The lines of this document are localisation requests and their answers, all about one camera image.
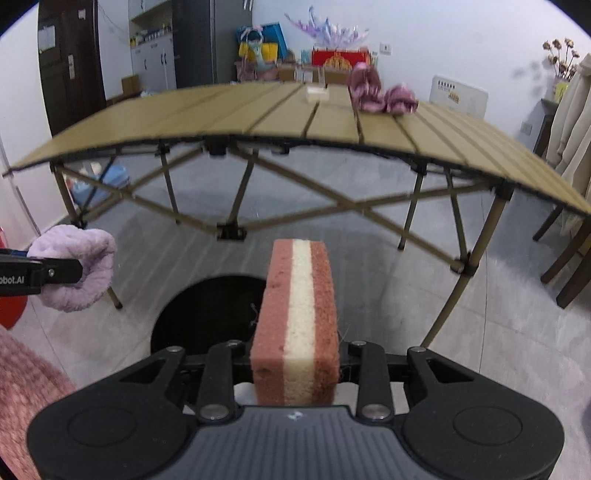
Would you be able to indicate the small white foam block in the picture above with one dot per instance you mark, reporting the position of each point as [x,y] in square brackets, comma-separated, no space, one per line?
[317,96]

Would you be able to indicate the lavender fluffy scrunchie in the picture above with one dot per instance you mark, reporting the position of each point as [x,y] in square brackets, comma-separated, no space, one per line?
[99,258]

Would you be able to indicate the dried flowers in vase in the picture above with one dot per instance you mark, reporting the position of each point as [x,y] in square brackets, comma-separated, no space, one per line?
[560,90]

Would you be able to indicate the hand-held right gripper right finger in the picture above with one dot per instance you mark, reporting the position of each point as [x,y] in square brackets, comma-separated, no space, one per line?
[369,374]

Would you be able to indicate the grey refrigerator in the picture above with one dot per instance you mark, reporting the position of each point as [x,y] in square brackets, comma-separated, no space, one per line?
[203,41]

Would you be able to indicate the blue and yellow toy set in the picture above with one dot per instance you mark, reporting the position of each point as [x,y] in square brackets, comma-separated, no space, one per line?
[258,50]

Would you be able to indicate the iridescent purple decoration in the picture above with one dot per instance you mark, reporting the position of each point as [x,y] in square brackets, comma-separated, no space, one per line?
[325,30]

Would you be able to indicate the dark wooden side table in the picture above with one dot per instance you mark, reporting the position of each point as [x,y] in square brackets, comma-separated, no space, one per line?
[545,120]

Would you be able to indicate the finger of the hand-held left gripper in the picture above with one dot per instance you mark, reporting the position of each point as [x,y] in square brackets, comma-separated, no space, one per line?
[14,254]
[64,272]

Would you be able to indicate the cardboard box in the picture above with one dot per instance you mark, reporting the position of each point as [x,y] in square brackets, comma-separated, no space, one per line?
[130,85]
[295,74]

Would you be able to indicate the red bucket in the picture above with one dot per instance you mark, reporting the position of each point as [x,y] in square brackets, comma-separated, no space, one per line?
[11,311]

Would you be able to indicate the light blue plastic box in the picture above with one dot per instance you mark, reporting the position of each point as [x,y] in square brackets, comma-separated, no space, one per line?
[115,177]

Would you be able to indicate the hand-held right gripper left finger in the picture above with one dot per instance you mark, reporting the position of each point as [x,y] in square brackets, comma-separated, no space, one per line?
[226,369]

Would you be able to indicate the brown and cream layered sponge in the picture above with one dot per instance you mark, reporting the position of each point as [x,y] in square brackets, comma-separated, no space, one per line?
[295,323]

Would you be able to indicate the white wall switch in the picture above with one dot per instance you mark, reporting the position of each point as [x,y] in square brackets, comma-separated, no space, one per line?
[385,47]

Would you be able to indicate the white cabinet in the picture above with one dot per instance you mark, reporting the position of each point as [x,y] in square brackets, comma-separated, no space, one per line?
[152,64]

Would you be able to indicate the red gift box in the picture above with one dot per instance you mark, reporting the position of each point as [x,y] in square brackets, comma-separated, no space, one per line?
[339,60]

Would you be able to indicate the tan folding table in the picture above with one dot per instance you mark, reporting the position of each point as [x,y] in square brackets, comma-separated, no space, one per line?
[277,110]

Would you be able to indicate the dark brown door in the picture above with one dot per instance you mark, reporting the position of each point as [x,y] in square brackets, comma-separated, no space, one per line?
[69,92]

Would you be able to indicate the black round bin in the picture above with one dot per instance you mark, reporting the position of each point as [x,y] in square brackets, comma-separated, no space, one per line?
[207,314]

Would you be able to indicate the white wall box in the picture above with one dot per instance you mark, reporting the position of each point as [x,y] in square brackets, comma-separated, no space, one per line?
[461,97]

